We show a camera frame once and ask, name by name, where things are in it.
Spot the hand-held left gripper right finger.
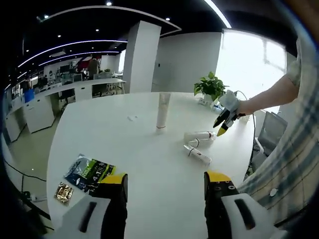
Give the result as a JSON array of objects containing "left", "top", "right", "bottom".
[{"left": 203, "top": 170, "right": 288, "bottom": 239}]

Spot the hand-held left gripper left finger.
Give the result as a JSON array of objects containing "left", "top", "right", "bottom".
[{"left": 53, "top": 171, "right": 129, "bottom": 239}]

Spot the red-capped skincare bottle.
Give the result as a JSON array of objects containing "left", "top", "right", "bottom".
[{"left": 183, "top": 130, "right": 217, "bottom": 142}]

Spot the white skincare bottle red label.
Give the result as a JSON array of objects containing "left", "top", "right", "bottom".
[{"left": 182, "top": 143, "right": 213, "bottom": 167}]

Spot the dark green skincare sachet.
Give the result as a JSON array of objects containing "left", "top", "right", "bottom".
[{"left": 64, "top": 153, "right": 117, "bottom": 194}]

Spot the gold foil skincare sachet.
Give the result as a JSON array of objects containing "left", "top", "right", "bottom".
[{"left": 54, "top": 182, "right": 75, "bottom": 205}]

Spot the tall white skincare tube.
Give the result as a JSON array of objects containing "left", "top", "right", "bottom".
[{"left": 156, "top": 92, "right": 171, "bottom": 135}]

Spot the green potted plant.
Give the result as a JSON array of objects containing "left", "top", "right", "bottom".
[{"left": 193, "top": 71, "right": 229, "bottom": 103}]

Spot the large bright window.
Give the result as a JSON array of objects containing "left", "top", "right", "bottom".
[{"left": 215, "top": 29, "right": 287, "bottom": 105}]

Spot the grey office chair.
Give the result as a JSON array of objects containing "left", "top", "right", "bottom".
[{"left": 253, "top": 111, "right": 289, "bottom": 156}]

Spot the person's plaid shirt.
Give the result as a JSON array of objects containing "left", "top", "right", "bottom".
[{"left": 236, "top": 32, "right": 319, "bottom": 225}]

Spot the long ceiling light strip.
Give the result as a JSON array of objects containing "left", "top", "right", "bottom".
[{"left": 204, "top": 0, "right": 232, "bottom": 28}]

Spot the black office chair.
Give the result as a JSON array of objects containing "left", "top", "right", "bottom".
[{"left": 59, "top": 88, "right": 75, "bottom": 104}]

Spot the white office desk row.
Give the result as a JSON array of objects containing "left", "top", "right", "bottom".
[{"left": 4, "top": 78, "right": 127, "bottom": 142}]

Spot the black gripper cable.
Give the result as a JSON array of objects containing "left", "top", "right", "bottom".
[{"left": 235, "top": 91, "right": 257, "bottom": 175}]

